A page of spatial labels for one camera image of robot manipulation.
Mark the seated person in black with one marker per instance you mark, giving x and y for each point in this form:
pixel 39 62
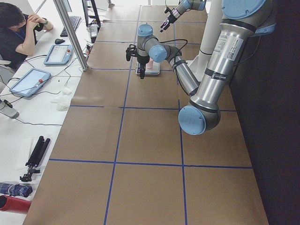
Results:
pixel 17 33

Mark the aluminium frame post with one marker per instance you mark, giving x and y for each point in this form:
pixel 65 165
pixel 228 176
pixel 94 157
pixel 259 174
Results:
pixel 71 33

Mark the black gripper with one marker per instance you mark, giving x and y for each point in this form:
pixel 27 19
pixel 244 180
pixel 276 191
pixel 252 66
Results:
pixel 141 61
pixel 171 18

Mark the blue teach pendant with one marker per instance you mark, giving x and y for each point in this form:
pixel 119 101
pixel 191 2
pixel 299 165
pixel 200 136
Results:
pixel 30 83
pixel 58 55

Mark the grey digital kitchen scale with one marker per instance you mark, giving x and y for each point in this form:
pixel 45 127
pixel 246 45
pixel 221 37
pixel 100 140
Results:
pixel 155 70

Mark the black keyboard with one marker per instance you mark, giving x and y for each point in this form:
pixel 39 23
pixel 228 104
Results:
pixel 74 21

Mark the black computer mouse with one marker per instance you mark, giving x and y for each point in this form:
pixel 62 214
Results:
pixel 59 41

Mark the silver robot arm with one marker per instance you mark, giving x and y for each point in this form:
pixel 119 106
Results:
pixel 229 24
pixel 188 5

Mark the near blue teach pendant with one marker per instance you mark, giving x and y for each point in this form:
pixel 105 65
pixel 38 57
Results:
pixel 30 83

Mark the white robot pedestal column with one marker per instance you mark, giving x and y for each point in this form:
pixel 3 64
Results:
pixel 210 36

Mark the black folded tripod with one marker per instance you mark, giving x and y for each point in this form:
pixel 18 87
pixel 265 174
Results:
pixel 35 158

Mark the grey handheld device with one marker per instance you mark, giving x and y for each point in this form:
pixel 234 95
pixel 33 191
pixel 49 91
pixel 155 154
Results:
pixel 7 109

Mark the far blue teach pendant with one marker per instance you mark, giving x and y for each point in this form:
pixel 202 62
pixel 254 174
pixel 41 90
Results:
pixel 58 55

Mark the pink plastic cup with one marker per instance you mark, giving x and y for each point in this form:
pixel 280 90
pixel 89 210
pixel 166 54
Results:
pixel 149 65

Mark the crumpled white tissue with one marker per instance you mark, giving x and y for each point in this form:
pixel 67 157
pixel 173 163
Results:
pixel 62 101

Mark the red cylinder bottle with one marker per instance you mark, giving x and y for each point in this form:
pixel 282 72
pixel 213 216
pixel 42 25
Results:
pixel 14 205

